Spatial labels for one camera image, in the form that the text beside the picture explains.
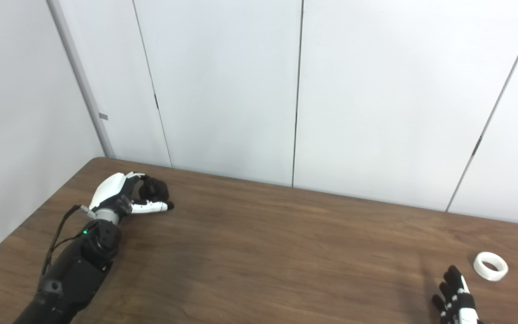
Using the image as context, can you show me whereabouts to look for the white and black right hand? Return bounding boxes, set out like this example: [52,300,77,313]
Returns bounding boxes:
[432,265,483,324]

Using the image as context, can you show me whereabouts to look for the white and black left hand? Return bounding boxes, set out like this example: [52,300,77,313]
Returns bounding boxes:
[89,171,175,222]

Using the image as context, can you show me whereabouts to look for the white ring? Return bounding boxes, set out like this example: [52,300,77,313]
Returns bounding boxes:
[473,252,509,282]

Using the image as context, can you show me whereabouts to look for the round black part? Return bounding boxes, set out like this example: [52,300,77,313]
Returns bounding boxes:
[138,176,170,203]

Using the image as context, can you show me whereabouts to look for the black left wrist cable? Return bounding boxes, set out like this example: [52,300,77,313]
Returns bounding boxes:
[41,205,95,277]

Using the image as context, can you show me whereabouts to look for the grey wall post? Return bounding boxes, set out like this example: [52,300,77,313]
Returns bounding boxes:
[46,0,116,158]

